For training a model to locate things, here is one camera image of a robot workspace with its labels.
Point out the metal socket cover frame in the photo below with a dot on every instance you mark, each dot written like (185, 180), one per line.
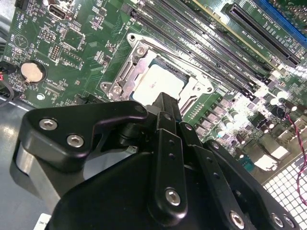
(140, 64)

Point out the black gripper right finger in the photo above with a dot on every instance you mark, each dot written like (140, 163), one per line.
(211, 167)

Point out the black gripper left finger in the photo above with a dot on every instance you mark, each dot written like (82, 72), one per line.
(108, 113)

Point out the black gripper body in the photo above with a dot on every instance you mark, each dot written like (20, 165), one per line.
(108, 203)

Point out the silver CPU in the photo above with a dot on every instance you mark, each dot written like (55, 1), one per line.
(156, 82)

